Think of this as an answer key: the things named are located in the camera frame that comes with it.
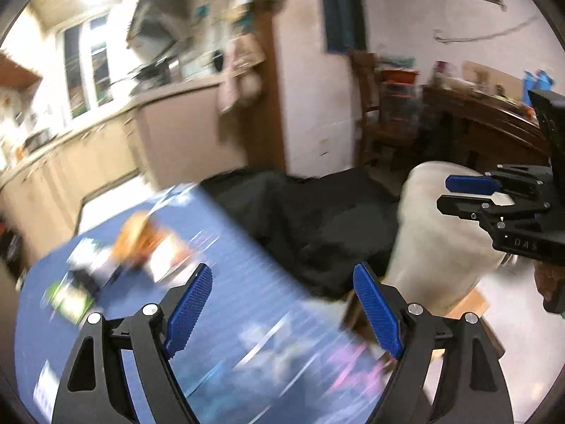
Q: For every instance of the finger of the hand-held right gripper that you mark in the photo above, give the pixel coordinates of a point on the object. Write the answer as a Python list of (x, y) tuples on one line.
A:
[(468, 207), (472, 185)]

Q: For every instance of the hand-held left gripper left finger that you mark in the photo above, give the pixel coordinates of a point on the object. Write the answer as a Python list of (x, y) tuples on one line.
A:
[(190, 309)]

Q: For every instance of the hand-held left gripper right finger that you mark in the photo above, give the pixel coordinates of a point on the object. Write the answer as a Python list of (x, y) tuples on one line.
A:
[(377, 309)]

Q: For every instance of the white plastic bucket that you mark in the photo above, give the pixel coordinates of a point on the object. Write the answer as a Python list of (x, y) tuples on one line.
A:
[(432, 251)]

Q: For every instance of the orange print paper cup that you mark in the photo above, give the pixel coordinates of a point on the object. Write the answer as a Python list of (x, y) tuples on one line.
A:
[(132, 236)]

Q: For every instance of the long white blue packet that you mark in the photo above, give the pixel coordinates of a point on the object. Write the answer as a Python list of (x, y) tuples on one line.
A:
[(88, 260)]

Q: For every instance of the white packet with blue print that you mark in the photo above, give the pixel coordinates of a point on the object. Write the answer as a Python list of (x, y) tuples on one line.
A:
[(44, 382)]

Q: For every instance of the person's right hand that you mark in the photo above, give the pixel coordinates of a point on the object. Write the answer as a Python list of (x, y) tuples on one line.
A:
[(548, 282)]

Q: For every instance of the dark wooden stool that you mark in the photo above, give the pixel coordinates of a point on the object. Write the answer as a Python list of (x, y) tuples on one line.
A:
[(351, 316)]

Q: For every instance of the dark wooden table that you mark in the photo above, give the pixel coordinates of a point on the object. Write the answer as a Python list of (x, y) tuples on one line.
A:
[(485, 123)]

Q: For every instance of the blue star tablecloth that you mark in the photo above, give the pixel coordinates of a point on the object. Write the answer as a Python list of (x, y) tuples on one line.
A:
[(247, 274)]

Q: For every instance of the black cloth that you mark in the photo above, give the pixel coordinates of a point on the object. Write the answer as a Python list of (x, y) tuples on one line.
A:
[(309, 221)]

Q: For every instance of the round beige board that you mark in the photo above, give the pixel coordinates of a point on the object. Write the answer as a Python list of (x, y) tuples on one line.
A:
[(485, 73)]

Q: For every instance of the red basin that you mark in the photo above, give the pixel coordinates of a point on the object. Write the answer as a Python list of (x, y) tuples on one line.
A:
[(399, 76)]

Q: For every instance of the dark wooden chair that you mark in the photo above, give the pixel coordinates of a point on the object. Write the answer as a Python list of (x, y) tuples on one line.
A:
[(366, 97)]

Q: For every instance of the beige kitchen base cabinets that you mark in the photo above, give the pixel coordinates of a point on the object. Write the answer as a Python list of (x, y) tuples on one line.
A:
[(176, 141)]

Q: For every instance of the dark window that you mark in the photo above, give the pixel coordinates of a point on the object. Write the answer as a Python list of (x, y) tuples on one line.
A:
[(342, 9)]

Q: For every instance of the hanging beige bags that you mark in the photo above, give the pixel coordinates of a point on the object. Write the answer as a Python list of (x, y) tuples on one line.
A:
[(240, 75)]

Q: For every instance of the barred kitchen window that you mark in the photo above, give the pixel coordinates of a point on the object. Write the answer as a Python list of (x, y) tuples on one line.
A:
[(86, 66)]

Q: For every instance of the steel range hood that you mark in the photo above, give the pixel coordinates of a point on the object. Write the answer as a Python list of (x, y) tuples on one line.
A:
[(152, 31)]

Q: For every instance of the white wall socket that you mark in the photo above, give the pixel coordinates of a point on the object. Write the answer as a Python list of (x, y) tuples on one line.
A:
[(325, 146)]

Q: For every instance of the wooden door frame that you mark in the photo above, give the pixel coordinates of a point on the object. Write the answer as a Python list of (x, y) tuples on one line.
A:
[(269, 119)]

